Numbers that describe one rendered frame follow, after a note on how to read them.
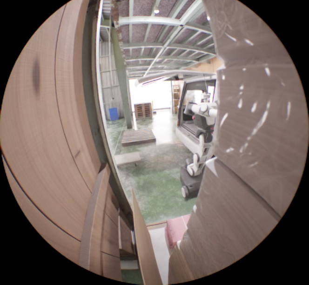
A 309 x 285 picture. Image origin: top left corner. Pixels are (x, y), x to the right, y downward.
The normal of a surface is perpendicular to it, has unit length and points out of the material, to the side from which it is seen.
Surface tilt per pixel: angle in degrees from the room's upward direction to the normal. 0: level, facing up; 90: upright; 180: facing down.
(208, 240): 90
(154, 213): 0
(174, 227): 0
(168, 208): 0
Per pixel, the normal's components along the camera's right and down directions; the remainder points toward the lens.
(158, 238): -0.07, -0.94
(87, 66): 0.19, 0.32
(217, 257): -0.98, 0.14
